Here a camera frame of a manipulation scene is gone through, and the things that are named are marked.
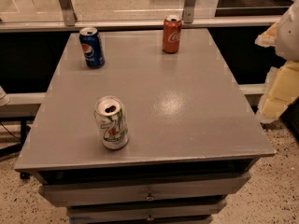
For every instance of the metal railing frame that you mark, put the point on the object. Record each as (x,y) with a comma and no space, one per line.
(38,26)

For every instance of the white green 7up can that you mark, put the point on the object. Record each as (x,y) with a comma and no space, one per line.
(110,117)

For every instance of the grey cabinet top drawer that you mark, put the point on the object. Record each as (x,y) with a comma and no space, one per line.
(147,189)

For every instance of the right metal bracket post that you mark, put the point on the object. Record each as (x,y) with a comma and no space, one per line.
(188,11)

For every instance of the red Coca-Cola can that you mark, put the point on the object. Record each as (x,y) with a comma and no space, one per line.
(171,33)

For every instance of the blue Pepsi can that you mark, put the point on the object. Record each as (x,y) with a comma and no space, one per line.
(92,47)

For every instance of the grey cabinet drawer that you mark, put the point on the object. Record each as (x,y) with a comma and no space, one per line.
(147,189)
(145,211)

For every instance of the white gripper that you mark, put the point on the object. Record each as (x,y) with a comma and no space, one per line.
(289,36)

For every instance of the left metal bracket post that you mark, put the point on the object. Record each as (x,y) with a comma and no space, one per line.
(68,12)

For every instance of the metal bracket post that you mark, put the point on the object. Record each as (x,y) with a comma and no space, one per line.
(68,12)
(188,11)

